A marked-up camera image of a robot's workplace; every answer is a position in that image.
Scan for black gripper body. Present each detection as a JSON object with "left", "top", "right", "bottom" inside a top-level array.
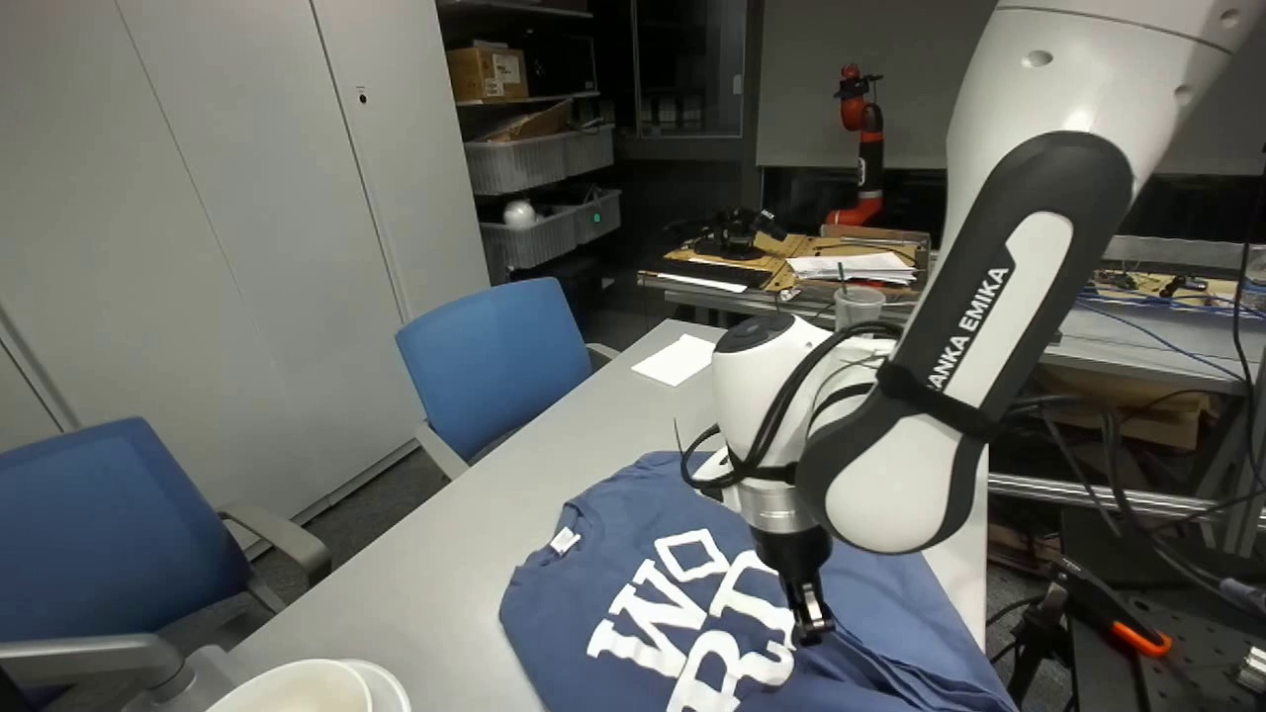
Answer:
[{"left": 768, "top": 522, "right": 838, "bottom": 595}]

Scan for blue printed t-shirt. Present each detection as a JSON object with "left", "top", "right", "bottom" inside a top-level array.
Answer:
[{"left": 495, "top": 446, "right": 1020, "bottom": 712}]

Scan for white paper sheet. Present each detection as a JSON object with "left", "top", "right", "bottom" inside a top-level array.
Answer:
[{"left": 631, "top": 330, "right": 726, "bottom": 386}]

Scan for stack of white papers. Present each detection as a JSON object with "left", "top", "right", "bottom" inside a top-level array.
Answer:
[{"left": 789, "top": 250, "right": 917, "bottom": 287}]

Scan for flat brown cardboard sheets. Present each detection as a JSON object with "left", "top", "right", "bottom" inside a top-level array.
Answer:
[{"left": 660, "top": 226, "right": 936, "bottom": 303}]

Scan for blue office chair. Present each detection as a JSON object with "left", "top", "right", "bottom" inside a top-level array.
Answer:
[
  {"left": 0, "top": 413, "right": 332, "bottom": 712},
  {"left": 394, "top": 271, "right": 617, "bottom": 481}
]

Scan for cardboard boxes under table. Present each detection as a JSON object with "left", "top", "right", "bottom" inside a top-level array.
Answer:
[{"left": 1033, "top": 371, "right": 1222, "bottom": 491}]

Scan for grey work table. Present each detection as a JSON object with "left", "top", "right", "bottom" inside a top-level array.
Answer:
[{"left": 635, "top": 234, "right": 1266, "bottom": 400}]

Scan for grey plastic storage bin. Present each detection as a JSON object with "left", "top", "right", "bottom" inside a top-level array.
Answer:
[
  {"left": 462, "top": 118, "right": 622, "bottom": 197},
  {"left": 479, "top": 187, "right": 626, "bottom": 278}
]

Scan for yellow printed mat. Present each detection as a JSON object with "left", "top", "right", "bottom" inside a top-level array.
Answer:
[{"left": 1093, "top": 264, "right": 1246, "bottom": 317}]

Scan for white bowl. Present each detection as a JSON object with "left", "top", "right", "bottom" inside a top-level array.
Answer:
[{"left": 206, "top": 657, "right": 415, "bottom": 712}]

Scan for brown cardboard piece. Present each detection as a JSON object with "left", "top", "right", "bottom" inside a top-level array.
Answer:
[{"left": 491, "top": 97, "right": 586, "bottom": 142}]

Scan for dark metal shelf unit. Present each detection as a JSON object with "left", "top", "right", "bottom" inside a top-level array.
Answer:
[{"left": 435, "top": 0, "right": 635, "bottom": 287}]

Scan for brown cardboard box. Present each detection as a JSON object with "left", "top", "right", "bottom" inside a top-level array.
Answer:
[{"left": 446, "top": 40, "right": 529, "bottom": 105}]

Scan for white tall cabinet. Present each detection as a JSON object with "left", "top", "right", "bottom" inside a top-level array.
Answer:
[{"left": 0, "top": 0, "right": 495, "bottom": 531}]

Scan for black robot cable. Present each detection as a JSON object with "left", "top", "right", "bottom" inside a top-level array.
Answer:
[{"left": 677, "top": 325, "right": 1266, "bottom": 626}]

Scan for black camera tripod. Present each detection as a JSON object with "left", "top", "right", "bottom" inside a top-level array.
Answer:
[{"left": 986, "top": 576, "right": 1082, "bottom": 712}]

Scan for orange handled bar clamp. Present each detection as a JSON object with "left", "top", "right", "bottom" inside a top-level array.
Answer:
[{"left": 1045, "top": 551, "right": 1180, "bottom": 663}]

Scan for aluminium robot stand frame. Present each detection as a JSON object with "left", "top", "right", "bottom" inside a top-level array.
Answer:
[{"left": 986, "top": 351, "right": 1266, "bottom": 560}]

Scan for black cable bundle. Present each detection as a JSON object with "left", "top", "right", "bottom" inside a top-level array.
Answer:
[{"left": 688, "top": 204, "right": 793, "bottom": 262}]

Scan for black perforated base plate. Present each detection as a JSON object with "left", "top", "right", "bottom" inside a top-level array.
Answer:
[{"left": 1065, "top": 590, "right": 1266, "bottom": 712}]

